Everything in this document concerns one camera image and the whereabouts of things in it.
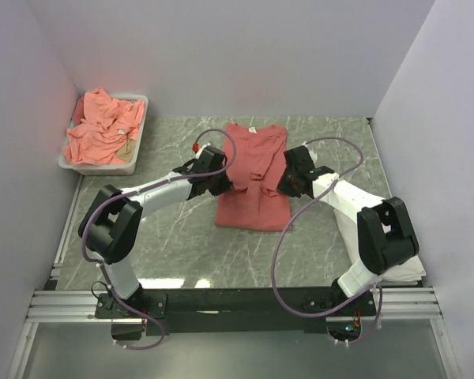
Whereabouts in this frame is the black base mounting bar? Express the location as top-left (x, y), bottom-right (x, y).
top-left (95, 287), bottom-right (376, 340)

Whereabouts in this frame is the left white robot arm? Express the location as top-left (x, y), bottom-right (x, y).
top-left (78, 144), bottom-right (232, 317)

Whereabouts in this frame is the aluminium rail frame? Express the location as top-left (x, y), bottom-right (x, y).
top-left (7, 252), bottom-right (459, 379)

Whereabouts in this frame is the red t-shirt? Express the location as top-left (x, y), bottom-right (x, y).
top-left (215, 123), bottom-right (291, 231)

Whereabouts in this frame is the salmon pink t-shirt pile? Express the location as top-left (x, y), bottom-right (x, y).
top-left (62, 88), bottom-right (147, 166)

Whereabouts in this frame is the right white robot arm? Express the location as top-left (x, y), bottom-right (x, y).
top-left (277, 145), bottom-right (426, 315)

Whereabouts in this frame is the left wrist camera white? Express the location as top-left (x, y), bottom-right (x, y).
top-left (192, 143), bottom-right (212, 159)

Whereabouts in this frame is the white plastic laundry basket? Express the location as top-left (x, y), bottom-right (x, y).
top-left (58, 92), bottom-right (149, 175)

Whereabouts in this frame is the tan t-shirt in basket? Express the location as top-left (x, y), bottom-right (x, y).
top-left (115, 138), bottom-right (137, 164)

